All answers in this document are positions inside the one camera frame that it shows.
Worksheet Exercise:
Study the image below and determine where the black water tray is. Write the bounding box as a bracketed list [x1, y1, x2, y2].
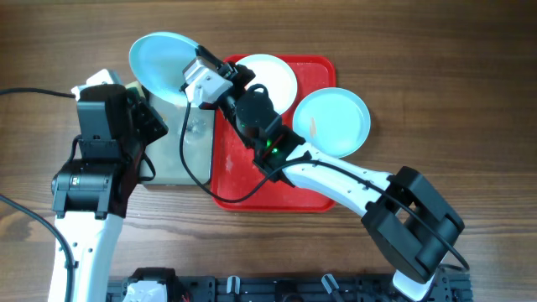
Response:
[139, 94, 216, 186]

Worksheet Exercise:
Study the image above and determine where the light blue plate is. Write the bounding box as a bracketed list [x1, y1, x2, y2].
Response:
[128, 32, 199, 107]
[292, 87, 371, 158]

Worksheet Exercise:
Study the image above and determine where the green and yellow sponge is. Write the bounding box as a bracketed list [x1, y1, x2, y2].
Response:
[125, 81, 147, 99]

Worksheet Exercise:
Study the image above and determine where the light blue plate right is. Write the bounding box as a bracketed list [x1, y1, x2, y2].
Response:
[292, 87, 371, 158]

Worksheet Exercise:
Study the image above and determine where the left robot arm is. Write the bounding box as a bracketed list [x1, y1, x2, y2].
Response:
[48, 84, 168, 301]

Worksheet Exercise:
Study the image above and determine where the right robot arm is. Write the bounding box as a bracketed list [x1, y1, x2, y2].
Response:
[183, 46, 469, 301]

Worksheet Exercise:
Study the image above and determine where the left black cable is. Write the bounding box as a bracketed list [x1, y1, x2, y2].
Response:
[0, 86, 77, 302]

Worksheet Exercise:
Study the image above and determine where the white plate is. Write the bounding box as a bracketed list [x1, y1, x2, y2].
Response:
[237, 54, 298, 114]

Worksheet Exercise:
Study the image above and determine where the light blue plate front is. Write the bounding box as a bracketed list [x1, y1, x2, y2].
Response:
[128, 32, 199, 107]

